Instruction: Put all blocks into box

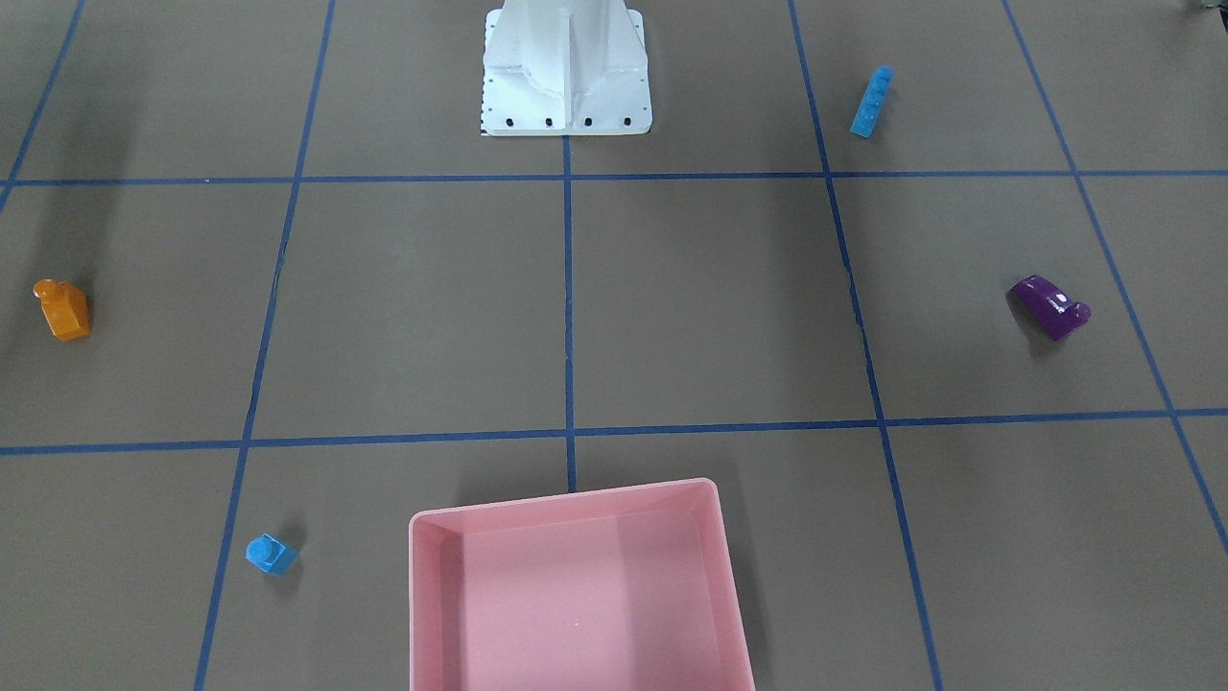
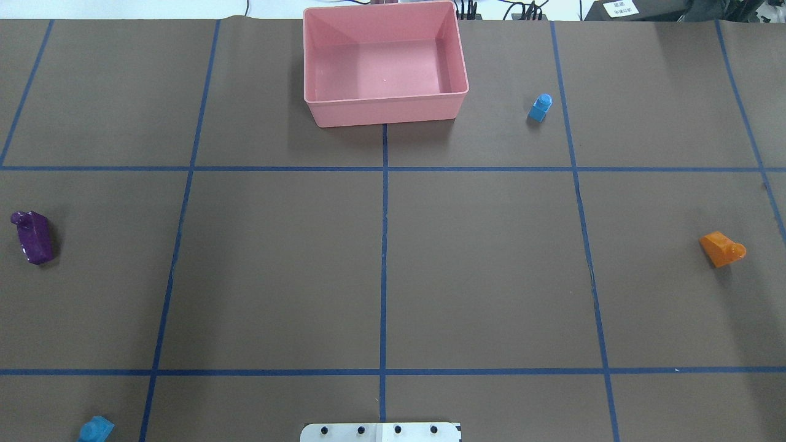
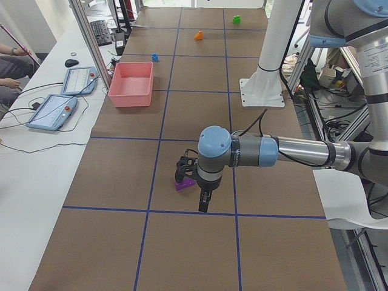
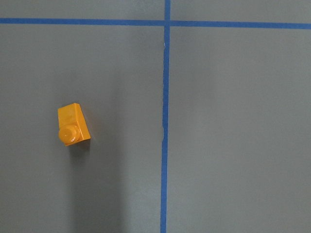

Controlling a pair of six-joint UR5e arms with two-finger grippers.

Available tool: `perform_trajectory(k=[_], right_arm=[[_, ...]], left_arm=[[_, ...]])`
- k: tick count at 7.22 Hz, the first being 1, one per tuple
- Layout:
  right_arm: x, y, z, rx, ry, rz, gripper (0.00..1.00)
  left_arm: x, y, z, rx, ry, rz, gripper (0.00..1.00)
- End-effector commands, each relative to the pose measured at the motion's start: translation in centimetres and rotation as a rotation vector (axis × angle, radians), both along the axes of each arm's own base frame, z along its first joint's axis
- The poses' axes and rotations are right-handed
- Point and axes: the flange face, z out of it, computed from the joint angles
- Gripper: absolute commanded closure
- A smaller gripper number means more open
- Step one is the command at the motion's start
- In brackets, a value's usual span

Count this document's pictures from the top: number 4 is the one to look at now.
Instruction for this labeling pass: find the orange toy block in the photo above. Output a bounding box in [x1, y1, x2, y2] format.
[57, 103, 91, 146]

